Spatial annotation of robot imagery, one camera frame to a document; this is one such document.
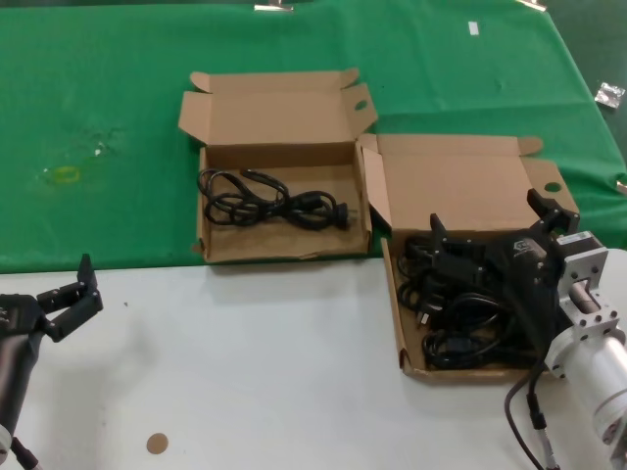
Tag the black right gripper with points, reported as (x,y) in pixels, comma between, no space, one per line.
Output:
(526,264)

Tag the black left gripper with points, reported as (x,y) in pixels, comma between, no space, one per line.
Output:
(17,352)

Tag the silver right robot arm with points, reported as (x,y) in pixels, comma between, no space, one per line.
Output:
(602,357)

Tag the cardboard box with round hole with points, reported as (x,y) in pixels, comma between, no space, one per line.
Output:
(455,181)

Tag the cardboard box with oval hole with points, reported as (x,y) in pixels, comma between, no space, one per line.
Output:
(274,117)

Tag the brown cardboard disc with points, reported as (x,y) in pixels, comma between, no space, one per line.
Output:
(157,443)

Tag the small white label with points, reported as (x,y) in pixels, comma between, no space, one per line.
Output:
(473,28)

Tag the green table cloth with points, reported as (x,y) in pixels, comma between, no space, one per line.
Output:
(98,73)

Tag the wide metal cloth clip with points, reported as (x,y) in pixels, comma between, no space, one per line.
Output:
(274,6)

